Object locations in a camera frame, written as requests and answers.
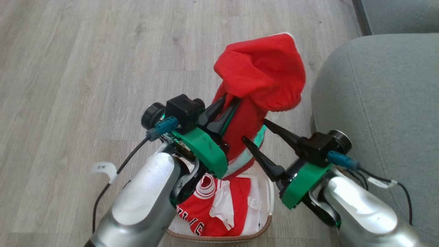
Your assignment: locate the white left cable tag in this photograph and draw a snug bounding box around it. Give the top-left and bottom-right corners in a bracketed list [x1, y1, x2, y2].
[90, 162, 119, 184]

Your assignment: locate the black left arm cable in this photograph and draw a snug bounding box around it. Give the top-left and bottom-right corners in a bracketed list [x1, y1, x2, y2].
[92, 137, 151, 234]

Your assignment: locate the grey sofa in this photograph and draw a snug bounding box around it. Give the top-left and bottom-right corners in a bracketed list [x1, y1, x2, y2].
[310, 33, 439, 247]

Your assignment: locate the blue left cable connector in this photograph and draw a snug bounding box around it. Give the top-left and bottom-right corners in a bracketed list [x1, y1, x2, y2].
[146, 116, 179, 141]

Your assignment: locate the white basket with brown rim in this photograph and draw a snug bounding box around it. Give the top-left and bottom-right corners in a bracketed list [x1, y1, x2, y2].
[166, 172, 275, 243]

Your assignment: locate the red jersey with white lettering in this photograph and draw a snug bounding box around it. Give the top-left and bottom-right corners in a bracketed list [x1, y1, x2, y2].
[176, 173, 252, 237]

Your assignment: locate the red garment with white stripes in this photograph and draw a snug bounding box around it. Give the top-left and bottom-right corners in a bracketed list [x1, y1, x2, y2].
[213, 32, 307, 179]

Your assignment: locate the white garment with label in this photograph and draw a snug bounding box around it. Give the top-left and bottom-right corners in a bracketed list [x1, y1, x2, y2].
[170, 174, 272, 237]

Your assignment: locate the blue cable connector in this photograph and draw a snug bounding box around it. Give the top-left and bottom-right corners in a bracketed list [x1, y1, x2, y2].
[327, 150, 360, 171]
[146, 116, 179, 141]

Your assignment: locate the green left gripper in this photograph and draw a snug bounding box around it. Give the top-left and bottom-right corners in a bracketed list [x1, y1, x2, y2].
[164, 97, 241, 180]

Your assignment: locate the grey fabric sofa section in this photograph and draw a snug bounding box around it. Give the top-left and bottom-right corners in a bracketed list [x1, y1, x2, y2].
[353, 0, 439, 36]

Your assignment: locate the white cable tag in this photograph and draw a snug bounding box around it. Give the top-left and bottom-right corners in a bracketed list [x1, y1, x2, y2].
[90, 162, 119, 184]
[368, 176, 398, 189]

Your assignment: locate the blue right cable connector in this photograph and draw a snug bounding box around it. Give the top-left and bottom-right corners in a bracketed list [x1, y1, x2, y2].
[327, 150, 360, 171]

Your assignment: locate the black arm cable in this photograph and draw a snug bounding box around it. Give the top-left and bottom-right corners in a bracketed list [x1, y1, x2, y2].
[92, 137, 151, 234]
[346, 167, 413, 226]

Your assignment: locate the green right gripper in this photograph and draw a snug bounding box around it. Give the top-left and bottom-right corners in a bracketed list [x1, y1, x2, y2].
[242, 119, 333, 210]

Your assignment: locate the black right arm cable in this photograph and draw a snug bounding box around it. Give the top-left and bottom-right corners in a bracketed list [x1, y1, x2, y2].
[346, 167, 413, 226]

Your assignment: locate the white right cable tag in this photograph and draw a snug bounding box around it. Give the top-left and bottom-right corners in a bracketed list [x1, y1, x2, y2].
[368, 176, 398, 189]

